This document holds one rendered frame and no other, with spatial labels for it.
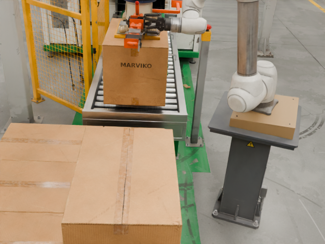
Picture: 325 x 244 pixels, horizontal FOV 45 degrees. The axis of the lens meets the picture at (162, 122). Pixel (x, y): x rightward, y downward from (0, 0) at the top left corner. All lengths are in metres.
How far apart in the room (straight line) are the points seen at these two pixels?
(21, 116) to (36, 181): 1.51
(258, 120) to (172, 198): 0.97
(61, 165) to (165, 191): 0.94
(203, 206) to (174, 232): 1.46
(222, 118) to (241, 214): 0.73
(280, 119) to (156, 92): 0.78
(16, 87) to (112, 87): 1.19
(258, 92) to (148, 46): 0.73
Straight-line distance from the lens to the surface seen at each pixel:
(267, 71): 2.23
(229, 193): 2.65
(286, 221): 2.88
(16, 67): 3.41
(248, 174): 2.53
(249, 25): 1.98
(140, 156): 1.63
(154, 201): 1.42
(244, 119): 2.25
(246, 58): 2.03
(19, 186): 2.17
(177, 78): 3.16
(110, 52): 2.42
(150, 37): 2.52
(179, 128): 2.67
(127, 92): 2.52
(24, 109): 3.58
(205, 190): 2.96
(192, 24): 2.36
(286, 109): 2.40
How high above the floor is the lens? 1.90
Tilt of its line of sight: 31 degrees down
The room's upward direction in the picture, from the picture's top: 4 degrees clockwise
